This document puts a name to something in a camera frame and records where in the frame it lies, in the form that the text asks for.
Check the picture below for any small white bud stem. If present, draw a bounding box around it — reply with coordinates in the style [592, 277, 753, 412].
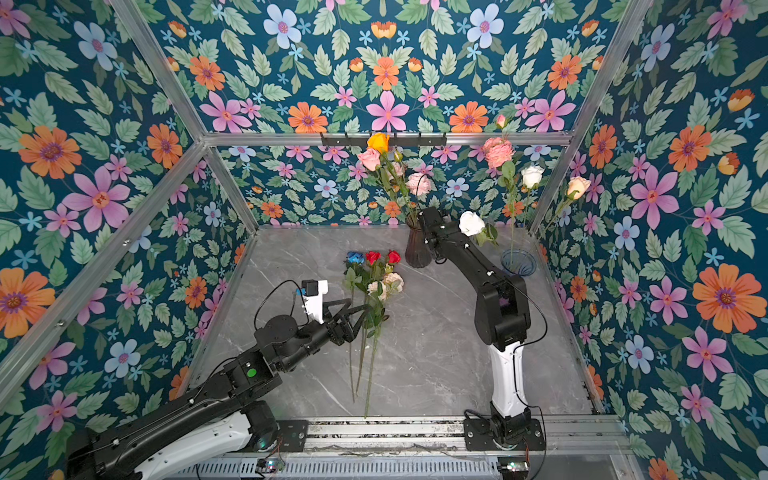
[510, 165, 544, 242]

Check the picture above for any pink carnation stem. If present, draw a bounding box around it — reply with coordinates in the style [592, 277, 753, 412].
[482, 114, 519, 248]

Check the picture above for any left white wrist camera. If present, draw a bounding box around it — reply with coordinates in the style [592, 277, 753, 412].
[300, 280, 329, 324]

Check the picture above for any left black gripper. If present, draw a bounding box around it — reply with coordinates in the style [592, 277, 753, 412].
[280, 295, 372, 374]

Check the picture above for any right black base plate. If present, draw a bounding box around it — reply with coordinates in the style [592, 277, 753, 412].
[463, 417, 546, 452]

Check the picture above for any pink rose spray stem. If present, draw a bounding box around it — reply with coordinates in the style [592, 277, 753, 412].
[358, 148, 417, 227]

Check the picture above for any cream white rose stem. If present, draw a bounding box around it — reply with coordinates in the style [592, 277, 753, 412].
[539, 176, 592, 232]

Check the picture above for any artificial flower bunch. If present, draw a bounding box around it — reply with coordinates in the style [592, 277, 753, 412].
[343, 250, 404, 417]

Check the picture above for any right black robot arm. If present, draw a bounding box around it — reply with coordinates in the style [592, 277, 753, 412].
[417, 207, 532, 447]

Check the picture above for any yellow orange rose stem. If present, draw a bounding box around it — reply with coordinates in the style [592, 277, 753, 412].
[366, 132, 418, 226]

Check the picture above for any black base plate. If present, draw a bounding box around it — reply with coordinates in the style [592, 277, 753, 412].
[463, 417, 546, 452]
[275, 420, 310, 453]

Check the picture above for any purple blue glass vase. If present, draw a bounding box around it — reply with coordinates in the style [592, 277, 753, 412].
[501, 249, 537, 277]

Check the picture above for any aluminium mounting rail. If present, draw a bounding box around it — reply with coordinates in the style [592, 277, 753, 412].
[137, 415, 631, 458]

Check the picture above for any large pink rose stem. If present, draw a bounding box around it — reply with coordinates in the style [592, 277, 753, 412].
[406, 173, 434, 225]

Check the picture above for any dark mauve glass vase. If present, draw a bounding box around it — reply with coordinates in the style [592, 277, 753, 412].
[405, 219, 432, 269]

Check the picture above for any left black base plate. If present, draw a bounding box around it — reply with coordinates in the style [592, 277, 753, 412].
[275, 420, 310, 453]

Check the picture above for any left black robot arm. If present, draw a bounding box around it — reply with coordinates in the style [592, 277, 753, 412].
[64, 299, 370, 479]

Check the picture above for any black hook rail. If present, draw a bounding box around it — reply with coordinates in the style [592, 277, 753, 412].
[320, 133, 448, 148]

